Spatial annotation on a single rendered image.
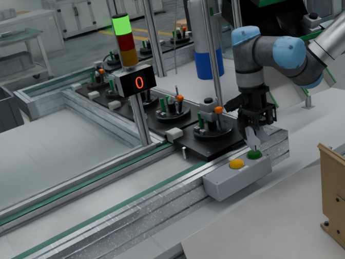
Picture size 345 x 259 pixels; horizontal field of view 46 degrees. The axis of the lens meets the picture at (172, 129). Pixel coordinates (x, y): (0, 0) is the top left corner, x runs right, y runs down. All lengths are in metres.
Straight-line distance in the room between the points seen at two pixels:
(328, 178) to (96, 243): 0.59
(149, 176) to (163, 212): 0.21
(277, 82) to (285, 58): 0.53
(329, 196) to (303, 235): 0.13
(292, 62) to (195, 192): 0.46
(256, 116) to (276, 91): 0.40
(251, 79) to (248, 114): 0.10
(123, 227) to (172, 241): 0.14
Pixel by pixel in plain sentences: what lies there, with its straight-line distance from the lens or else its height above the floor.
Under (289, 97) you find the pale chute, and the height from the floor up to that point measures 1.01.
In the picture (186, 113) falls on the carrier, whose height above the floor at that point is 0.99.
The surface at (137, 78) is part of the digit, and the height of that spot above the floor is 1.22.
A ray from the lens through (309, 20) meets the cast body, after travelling 1.53.
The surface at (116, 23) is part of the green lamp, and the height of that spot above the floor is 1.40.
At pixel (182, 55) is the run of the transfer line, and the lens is 2.70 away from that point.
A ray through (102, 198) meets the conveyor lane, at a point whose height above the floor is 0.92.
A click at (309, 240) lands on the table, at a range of 1.10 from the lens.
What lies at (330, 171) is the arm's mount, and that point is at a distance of 1.00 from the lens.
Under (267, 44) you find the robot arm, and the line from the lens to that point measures 1.04.
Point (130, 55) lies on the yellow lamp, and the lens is 1.29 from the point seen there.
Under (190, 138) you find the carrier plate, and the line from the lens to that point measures 1.40.
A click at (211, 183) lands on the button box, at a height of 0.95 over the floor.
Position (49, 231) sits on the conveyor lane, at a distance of 1.24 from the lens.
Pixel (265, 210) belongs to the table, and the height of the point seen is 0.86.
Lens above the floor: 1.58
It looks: 24 degrees down
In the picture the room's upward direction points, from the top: 12 degrees counter-clockwise
